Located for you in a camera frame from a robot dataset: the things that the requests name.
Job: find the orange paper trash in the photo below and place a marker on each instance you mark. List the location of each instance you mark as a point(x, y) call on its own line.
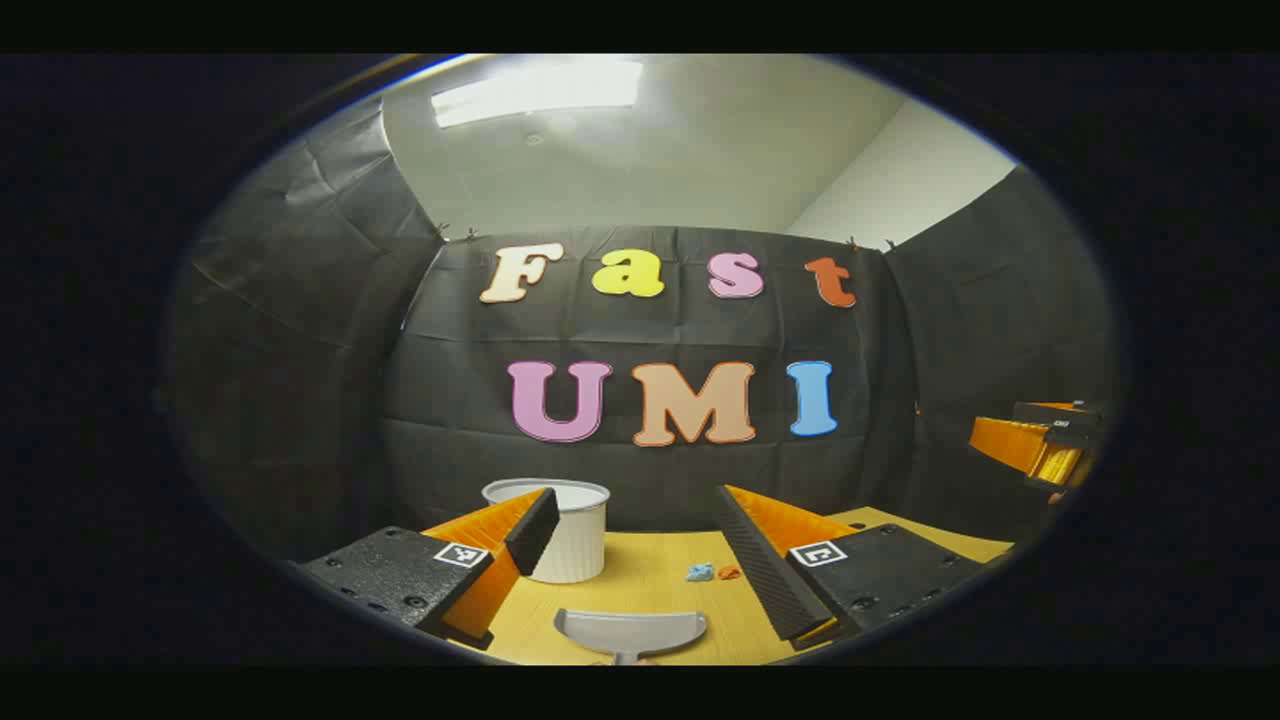
point(728, 572)

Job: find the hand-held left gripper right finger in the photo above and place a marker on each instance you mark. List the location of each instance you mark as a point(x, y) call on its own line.
point(765, 570)

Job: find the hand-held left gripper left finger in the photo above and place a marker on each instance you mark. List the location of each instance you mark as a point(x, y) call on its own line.
point(535, 530)

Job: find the blue paper trash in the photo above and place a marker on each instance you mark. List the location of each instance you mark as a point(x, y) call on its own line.
point(699, 572)

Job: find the ceiling light panel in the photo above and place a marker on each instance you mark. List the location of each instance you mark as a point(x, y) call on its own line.
point(540, 90)

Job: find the wooden desktop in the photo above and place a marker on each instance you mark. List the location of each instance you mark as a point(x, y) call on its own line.
point(650, 585)

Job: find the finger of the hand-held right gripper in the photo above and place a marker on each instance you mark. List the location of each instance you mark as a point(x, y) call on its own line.
point(1010, 443)
point(1060, 412)

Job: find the white ribbed garbage bin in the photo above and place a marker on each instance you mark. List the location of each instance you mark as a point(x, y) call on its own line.
point(580, 540)

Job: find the grey plastic dustpan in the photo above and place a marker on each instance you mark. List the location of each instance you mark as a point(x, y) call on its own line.
point(630, 630)

